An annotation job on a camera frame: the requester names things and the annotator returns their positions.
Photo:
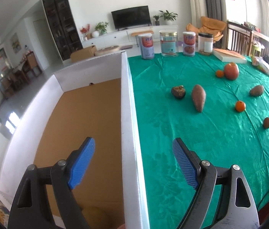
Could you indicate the green tablecloth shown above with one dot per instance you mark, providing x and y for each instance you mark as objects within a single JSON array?
[{"x": 172, "y": 124}]

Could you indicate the white tin orange label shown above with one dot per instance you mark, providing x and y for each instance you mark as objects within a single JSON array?
[
  {"x": 189, "y": 44},
  {"x": 146, "y": 46}
]

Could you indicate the black television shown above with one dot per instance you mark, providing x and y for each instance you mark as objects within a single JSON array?
[{"x": 130, "y": 17}]

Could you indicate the wooden stool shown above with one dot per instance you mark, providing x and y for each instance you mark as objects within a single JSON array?
[{"x": 141, "y": 33}]

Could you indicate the beige round cushion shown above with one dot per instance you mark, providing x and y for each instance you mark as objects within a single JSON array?
[{"x": 107, "y": 50}]

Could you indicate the sweet potato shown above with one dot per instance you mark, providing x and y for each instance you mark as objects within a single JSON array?
[{"x": 198, "y": 97}]

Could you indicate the white cardboard box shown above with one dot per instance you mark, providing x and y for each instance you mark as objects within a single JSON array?
[{"x": 127, "y": 124}]

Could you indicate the brown cardboard box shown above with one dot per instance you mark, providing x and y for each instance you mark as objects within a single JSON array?
[{"x": 83, "y": 53}]

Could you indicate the wooden dining chair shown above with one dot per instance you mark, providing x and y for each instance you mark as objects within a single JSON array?
[{"x": 30, "y": 64}]

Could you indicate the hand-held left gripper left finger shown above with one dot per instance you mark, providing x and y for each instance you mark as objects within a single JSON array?
[{"x": 82, "y": 163}]

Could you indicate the yellow fruit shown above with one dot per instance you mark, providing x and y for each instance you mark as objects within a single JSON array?
[{"x": 96, "y": 217}]

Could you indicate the white television cabinet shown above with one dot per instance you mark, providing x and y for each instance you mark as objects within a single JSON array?
[{"x": 115, "y": 37}]

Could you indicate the white snack bag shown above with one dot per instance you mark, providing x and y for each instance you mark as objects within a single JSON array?
[{"x": 262, "y": 64}]

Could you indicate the clear jar black lid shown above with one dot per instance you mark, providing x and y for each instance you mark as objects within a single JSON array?
[{"x": 205, "y": 44}]

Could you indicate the clear jar gold lid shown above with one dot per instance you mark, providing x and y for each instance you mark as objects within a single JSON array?
[{"x": 168, "y": 44}]

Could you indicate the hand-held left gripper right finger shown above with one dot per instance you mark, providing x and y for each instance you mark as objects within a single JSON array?
[{"x": 184, "y": 164}]

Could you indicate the large red apple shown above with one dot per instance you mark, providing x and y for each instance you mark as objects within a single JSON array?
[{"x": 231, "y": 71}]

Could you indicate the grey curtain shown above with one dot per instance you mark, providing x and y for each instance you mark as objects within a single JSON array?
[{"x": 214, "y": 0}]

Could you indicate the orange lounge chair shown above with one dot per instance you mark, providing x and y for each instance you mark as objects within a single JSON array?
[{"x": 211, "y": 26}]

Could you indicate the red flower plant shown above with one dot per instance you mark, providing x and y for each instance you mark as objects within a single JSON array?
[{"x": 84, "y": 30}]

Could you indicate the yellow green plastic stool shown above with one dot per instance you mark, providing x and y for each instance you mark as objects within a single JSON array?
[{"x": 257, "y": 49}]

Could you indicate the leafy plant in vase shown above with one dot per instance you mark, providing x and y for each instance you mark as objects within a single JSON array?
[{"x": 101, "y": 27}]

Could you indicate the large green potted plant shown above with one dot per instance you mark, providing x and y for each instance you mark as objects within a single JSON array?
[{"x": 168, "y": 16}]

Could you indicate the small green potted plant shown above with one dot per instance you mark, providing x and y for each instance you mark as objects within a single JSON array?
[{"x": 156, "y": 20}]

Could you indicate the wall painting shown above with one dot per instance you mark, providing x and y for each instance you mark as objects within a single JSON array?
[{"x": 16, "y": 42}]

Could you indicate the small orange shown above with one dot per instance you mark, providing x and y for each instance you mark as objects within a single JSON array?
[
  {"x": 240, "y": 106},
  {"x": 219, "y": 74}
]

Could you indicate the olive green mango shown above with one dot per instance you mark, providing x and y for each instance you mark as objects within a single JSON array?
[{"x": 256, "y": 91}]

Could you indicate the cream curtain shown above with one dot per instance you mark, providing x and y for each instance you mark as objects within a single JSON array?
[{"x": 196, "y": 2}]

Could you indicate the dark display cabinet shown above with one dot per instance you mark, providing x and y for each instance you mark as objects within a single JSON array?
[{"x": 61, "y": 23}]

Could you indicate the wooden bench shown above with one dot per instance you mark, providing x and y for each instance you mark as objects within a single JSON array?
[{"x": 241, "y": 37}]

